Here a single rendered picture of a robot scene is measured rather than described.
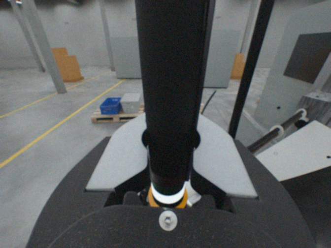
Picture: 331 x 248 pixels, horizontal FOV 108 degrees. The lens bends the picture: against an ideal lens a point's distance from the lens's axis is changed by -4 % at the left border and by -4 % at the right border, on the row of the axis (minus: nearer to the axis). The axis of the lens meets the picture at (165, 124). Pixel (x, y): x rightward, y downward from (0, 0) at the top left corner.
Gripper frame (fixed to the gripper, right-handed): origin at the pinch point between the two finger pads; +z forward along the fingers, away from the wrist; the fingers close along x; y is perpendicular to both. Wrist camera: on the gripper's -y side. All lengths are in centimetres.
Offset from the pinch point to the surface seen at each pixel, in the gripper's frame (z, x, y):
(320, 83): 38, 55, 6
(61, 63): 636, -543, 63
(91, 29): 1219, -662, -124
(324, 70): 39, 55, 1
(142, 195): 8.5, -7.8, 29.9
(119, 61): 700, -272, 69
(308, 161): 13.8, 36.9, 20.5
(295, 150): 18.1, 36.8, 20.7
